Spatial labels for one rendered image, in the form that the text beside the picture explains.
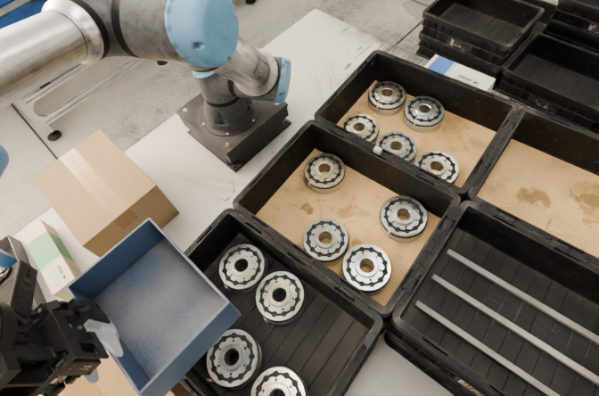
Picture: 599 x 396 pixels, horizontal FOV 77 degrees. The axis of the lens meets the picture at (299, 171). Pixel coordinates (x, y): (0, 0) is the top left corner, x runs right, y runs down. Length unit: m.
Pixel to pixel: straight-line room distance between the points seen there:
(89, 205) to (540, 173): 1.11
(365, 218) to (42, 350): 0.66
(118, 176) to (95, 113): 1.65
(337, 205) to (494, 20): 1.37
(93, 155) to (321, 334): 0.78
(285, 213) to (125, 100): 1.94
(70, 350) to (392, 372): 0.67
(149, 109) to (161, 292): 1.99
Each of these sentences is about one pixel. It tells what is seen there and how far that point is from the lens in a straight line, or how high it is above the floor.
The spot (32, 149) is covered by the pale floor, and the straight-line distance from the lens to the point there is 2.80.
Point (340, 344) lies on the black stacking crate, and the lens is 0.82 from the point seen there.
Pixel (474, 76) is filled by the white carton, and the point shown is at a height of 0.79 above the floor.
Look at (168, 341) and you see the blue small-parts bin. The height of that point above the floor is 1.07.
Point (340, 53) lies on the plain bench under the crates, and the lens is 1.47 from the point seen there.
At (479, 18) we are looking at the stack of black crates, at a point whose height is 0.49.
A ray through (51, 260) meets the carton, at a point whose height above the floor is 0.76.
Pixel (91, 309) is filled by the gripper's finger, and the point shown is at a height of 1.21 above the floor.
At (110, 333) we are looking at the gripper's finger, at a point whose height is 1.15.
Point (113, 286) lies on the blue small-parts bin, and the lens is 0.70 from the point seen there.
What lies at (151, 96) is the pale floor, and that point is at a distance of 2.64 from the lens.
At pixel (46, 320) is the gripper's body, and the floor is 1.26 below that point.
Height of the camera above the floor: 1.64
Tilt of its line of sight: 56 degrees down
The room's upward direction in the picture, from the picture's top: 12 degrees counter-clockwise
